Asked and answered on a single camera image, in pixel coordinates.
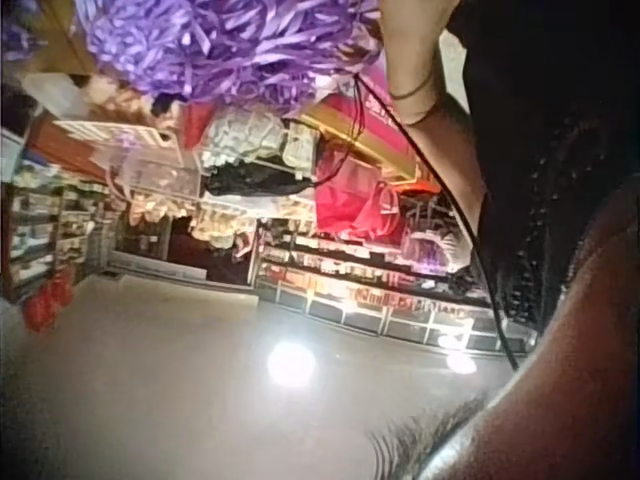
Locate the person's left hand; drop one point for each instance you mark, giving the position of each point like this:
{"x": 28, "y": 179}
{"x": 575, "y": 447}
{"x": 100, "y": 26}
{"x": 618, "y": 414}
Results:
{"x": 412, "y": 25}

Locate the thin black wrist bands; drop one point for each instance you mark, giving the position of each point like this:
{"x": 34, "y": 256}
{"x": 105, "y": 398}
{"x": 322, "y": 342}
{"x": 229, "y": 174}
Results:
{"x": 407, "y": 95}

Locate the red and yellow box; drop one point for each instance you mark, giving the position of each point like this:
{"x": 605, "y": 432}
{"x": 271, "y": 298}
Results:
{"x": 370, "y": 127}

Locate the red hanging bags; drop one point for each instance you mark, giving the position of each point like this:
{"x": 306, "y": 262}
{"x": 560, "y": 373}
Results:
{"x": 350, "y": 200}

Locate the purple ribbon bundle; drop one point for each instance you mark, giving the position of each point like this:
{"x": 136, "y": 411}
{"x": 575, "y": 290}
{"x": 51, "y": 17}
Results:
{"x": 225, "y": 45}

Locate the white lace cloths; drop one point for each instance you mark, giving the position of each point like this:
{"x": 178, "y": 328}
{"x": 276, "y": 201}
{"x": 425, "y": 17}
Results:
{"x": 240, "y": 135}

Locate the black cloth bag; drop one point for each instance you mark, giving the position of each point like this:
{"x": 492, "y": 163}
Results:
{"x": 250, "y": 182}

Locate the small purple ribbon bunch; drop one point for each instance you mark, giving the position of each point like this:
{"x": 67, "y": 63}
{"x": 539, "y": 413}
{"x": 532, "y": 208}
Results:
{"x": 435, "y": 252}

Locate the glass display counter with goods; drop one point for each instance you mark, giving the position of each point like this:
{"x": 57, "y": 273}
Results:
{"x": 370, "y": 295}

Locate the brown cardboard box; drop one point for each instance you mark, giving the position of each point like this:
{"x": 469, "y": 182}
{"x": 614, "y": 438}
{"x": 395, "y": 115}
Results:
{"x": 65, "y": 40}

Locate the shop shelf with goods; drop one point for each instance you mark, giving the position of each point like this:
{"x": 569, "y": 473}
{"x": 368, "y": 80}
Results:
{"x": 45, "y": 230}

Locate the red hanging lanterns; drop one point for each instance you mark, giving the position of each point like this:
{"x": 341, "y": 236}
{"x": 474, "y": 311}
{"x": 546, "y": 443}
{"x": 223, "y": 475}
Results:
{"x": 47, "y": 300}

